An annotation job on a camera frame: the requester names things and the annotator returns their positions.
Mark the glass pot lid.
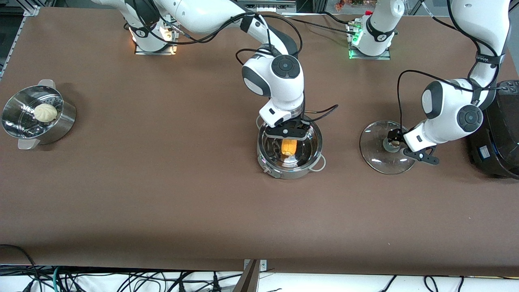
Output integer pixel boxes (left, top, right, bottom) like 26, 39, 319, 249
360, 120, 418, 175

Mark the yellow corn cob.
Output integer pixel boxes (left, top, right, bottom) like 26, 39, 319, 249
281, 139, 298, 157

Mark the steel cooking pot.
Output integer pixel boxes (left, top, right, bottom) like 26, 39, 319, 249
256, 115, 327, 180

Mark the steel steamer pot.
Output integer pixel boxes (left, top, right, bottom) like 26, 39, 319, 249
1, 79, 77, 150

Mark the black rice cooker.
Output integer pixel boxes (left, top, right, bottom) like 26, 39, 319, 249
466, 79, 519, 180

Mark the grey control box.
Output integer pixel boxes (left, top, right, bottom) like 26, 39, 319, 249
238, 0, 297, 13

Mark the brown table cover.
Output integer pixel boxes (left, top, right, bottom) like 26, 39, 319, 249
0, 7, 519, 277

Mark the white steamed bun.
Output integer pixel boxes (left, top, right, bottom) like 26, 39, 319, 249
34, 103, 58, 122

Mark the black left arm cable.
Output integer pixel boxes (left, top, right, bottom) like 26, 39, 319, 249
397, 0, 506, 137

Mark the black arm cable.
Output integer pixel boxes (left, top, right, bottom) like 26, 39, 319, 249
397, 0, 506, 137
130, 0, 339, 123

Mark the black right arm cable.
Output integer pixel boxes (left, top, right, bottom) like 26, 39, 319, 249
130, 0, 339, 123

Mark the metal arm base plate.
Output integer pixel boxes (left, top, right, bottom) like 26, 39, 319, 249
348, 22, 392, 61
134, 18, 179, 56

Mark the black base cable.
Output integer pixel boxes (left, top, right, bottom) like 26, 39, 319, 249
292, 15, 359, 38
320, 11, 357, 26

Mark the small metal bracket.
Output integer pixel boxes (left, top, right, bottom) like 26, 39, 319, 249
243, 259, 268, 273

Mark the aluminium frame profile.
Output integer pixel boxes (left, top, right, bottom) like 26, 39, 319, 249
233, 260, 260, 292
0, 4, 42, 80

